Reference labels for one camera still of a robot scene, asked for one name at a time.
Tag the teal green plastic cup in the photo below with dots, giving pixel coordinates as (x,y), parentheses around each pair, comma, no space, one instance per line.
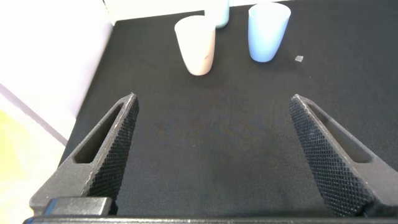
(221,14)

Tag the small grey cube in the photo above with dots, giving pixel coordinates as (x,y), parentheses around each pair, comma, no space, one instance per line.
(299,58)

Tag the white baseboard strip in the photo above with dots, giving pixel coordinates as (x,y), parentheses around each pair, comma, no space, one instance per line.
(34,115)

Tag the light blue plastic cup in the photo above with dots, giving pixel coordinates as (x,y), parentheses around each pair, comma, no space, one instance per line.
(265,34)

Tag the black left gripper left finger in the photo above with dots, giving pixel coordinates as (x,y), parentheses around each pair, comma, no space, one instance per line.
(115,146)

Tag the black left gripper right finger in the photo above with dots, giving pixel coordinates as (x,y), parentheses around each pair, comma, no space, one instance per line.
(323,149)

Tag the beige plastic cup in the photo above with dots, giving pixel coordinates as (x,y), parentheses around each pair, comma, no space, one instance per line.
(197,46)

